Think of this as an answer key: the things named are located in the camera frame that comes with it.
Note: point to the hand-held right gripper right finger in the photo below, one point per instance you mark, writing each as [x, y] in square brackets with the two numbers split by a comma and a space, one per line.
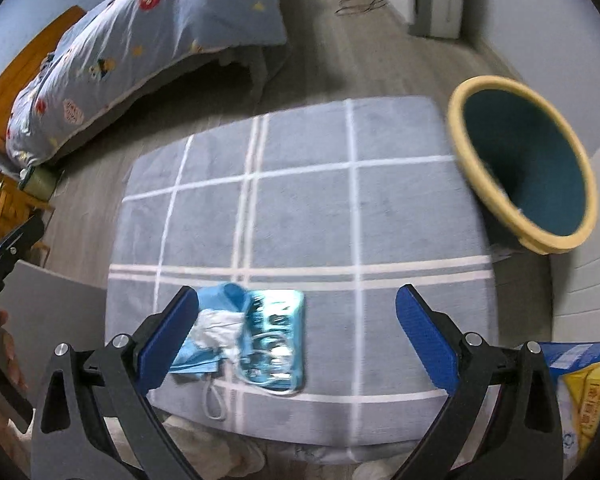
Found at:
[425, 340]

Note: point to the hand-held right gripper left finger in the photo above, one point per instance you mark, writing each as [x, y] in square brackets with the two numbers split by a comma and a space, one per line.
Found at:
[165, 340]

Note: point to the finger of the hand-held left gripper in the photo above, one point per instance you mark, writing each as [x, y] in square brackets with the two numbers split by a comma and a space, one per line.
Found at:
[15, 255]

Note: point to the white tissue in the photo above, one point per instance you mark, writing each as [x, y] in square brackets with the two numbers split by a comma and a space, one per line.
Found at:
[215, 327]

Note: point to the blue face mask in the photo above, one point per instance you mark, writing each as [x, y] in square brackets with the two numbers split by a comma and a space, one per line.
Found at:
[220, 297]

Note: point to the teal shiny packet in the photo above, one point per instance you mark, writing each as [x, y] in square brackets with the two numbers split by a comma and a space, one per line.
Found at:
[275, 340]

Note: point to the yellow rimmed teal trash bin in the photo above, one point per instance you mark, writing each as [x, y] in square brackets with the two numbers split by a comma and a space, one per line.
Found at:
[530, 160]

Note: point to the person's left hand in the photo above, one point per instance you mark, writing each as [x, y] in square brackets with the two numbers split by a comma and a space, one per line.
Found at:
[9, 345]

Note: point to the wooden stool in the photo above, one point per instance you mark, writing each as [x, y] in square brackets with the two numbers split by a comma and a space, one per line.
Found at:
[5, 210]

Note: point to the green jar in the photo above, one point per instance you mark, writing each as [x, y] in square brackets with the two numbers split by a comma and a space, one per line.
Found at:
[40, 182]

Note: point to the blue yellow printed package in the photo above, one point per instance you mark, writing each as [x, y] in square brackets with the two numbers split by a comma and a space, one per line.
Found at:
[590, 390]

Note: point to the grey rug with white lines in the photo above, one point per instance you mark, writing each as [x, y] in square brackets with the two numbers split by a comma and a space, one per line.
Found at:
[305, 210]

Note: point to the white panelled door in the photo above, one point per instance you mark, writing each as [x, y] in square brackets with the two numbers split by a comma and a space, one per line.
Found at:
[595, 260]

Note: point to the bed with patterned blue duvet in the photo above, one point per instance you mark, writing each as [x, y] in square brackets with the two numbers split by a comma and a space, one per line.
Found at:
[155, 35]

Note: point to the wooden bed frame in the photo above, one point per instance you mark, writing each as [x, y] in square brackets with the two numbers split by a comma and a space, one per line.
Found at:
[20, 80]

